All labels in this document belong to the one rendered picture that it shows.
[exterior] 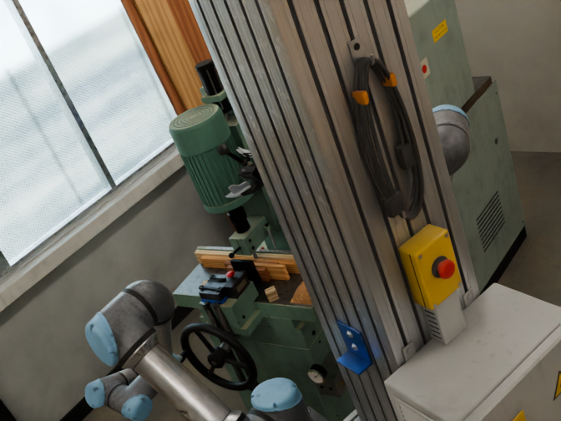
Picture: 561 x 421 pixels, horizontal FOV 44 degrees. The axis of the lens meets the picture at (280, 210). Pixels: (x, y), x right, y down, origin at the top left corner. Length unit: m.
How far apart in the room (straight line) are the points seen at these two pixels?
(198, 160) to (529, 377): 1.21
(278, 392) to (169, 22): 2.42
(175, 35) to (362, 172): 2.65
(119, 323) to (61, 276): 1.90
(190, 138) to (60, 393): 1.92
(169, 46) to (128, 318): 2.25
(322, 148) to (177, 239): 2.87
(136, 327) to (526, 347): 0.86
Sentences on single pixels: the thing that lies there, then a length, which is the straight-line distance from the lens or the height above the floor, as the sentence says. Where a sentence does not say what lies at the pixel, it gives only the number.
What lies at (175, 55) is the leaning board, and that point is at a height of 1.33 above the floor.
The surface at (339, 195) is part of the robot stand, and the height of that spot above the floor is 1.63.
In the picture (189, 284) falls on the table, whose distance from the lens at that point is 2.54.
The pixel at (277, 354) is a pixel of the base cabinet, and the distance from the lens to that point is 2.44.
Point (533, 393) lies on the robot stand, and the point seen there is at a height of 1.17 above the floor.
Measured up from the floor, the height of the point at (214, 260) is 0.94.
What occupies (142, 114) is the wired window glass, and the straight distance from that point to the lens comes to 3.85.
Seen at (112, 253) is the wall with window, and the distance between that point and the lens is 3.69.
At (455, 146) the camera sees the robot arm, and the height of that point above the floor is 1.40.
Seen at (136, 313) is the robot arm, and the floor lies 1.33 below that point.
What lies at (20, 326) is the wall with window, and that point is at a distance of 3.50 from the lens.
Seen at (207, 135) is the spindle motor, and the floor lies 1.46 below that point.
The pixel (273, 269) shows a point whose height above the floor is 0.94.
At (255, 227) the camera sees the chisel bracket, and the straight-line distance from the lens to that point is 2.35.
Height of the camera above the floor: 2.18
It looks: 28 degrees down
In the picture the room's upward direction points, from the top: 22 degrees counter-clockwise
